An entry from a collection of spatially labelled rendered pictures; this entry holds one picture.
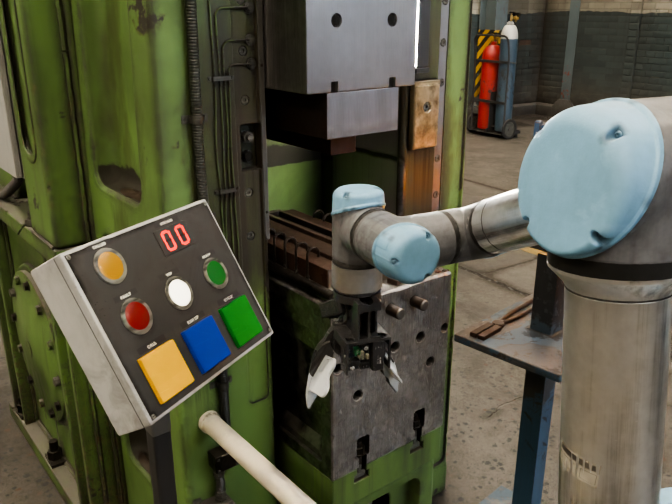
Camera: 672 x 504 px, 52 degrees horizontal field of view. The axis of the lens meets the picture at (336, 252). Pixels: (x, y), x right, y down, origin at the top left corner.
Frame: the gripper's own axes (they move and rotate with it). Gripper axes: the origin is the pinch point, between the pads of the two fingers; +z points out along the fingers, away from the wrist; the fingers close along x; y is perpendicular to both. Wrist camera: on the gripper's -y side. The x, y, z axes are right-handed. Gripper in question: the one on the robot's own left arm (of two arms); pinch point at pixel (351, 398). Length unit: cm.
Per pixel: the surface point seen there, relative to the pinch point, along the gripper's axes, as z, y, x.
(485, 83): 29, -678, 428
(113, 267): -22.7, -11.5, -34.0
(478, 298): 93, -218, 157
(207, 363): -5.3, -9.3, -21.4
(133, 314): -16.1, -8.2, -31.9
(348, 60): -49, -46, 16
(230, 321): -8.5, -17.1, -16.0
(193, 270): -17.4, -20.4, -21.2
